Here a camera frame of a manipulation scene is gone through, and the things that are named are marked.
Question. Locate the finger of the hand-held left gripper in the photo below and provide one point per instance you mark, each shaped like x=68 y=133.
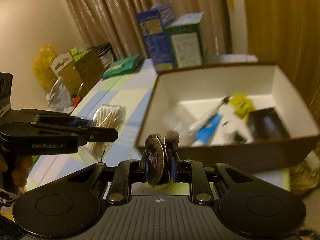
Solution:
x=50 y=116
x=82 y=132

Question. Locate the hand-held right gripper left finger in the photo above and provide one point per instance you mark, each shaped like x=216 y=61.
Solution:
x=146 y=173

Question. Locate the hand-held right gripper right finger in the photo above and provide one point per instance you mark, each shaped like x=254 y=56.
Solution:
x=175 y=173

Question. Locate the dark hair scrunchie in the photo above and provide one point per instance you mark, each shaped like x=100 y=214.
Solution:
x=157 y=155

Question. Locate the cotton swab bag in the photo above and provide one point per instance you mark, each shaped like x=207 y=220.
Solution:
x=107 y=122

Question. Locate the clear floss pick box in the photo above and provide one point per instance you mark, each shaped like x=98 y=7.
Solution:
x=177 y=120

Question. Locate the blue cream tube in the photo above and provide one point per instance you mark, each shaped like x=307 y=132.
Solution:
x=207 y=130

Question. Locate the white pill bottle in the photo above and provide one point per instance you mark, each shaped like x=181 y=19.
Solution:
x=235 y=127

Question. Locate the yellow snack packet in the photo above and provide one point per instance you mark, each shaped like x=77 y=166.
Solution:
x=241 y=105

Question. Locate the black product box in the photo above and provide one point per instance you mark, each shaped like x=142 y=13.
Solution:
x=268 y=125

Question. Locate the checked cloth desktop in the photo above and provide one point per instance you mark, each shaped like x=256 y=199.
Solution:
x=137 y=92

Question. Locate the person's left hand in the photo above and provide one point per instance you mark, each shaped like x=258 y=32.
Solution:
x=23 y=170

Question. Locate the crumpled clear plastic bag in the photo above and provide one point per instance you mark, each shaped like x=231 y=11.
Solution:
x=58 y=93

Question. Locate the small orange object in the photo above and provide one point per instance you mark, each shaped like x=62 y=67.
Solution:
x=76 y=100

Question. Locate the yellow plastic bag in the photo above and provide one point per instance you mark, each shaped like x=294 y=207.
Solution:
x=45 y=65

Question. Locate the plain brown cardboard box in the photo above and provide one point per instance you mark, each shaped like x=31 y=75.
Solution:
x=90 y=63

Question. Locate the green tissue packs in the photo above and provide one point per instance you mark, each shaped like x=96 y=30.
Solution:
x=77 y=51

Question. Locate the green wipes packet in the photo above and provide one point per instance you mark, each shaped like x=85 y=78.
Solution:
x=122 y=66

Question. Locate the striped paper bag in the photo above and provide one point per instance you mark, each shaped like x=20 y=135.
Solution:
x=105 y=53

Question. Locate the blue milk carton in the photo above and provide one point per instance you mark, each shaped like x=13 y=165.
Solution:
x=155 y=37

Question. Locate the beige curtain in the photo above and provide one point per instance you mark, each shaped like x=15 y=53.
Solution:
x=112 y=12

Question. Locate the green milk carton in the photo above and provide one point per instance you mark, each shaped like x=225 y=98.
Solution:
x=186 y=42

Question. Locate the gold curtain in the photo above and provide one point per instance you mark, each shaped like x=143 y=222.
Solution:
x=275 y=17

